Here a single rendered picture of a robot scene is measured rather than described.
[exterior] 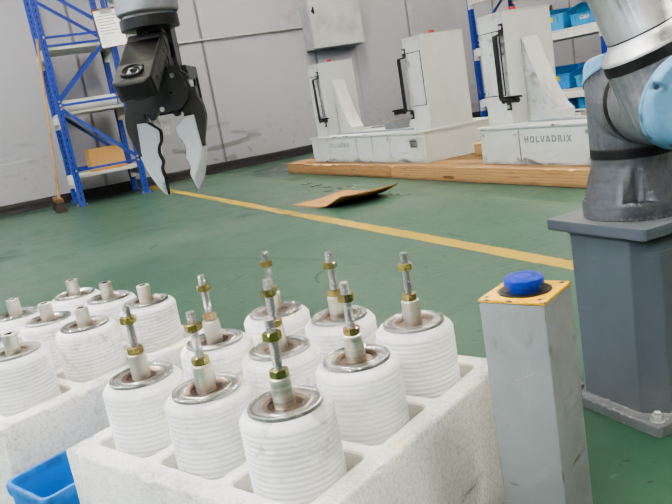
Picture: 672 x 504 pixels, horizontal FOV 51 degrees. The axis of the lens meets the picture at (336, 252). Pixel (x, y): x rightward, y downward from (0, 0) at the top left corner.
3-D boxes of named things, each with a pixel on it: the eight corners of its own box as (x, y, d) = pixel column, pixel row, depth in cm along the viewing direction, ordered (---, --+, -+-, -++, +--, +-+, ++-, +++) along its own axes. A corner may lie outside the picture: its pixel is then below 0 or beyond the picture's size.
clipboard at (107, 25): (128, 45, 607) (118, -2, 599) (129, 45, 604) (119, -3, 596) (99, 49, 598) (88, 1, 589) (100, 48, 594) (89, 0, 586)
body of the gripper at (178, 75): (207, 111, 94) (188, 17, 91) (193, 113, 85) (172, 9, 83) (151, 121, 94) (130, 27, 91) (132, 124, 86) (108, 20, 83)
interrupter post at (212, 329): (226, 343, 93) (221, 319, 92) (208, 348, 92) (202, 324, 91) (222, 338, 95) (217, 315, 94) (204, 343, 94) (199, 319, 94)
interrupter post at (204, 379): (211, 396, 76) (204, 368, 75) (192, 396, 77) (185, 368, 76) (222, 387, 78) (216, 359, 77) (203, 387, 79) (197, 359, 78)
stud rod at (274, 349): (275, 392, 70) (261, 320, 68) (283, 388, 70) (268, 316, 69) (282, 394, 69) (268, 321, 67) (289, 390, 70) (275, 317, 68)
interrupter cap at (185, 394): (220, 407, 73) (218, 401, 72) (158, 407, 75) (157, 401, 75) (253, 377, 79) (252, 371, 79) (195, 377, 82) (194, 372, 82)
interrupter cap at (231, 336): (249, 343, 91) (248, 338, 91) (191, 359, 89) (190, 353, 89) (236, 328, 98) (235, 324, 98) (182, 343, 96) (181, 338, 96)
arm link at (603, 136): (655, 134, 108) (648, 43, 105) (699, 139, 95) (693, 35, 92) (576, 147, 109) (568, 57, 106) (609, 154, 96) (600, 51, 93)
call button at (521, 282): (515, 287, 75) (512, 269, 74) (551, 289, 72) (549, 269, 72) (498, 299, 72) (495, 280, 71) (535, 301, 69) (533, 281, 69)
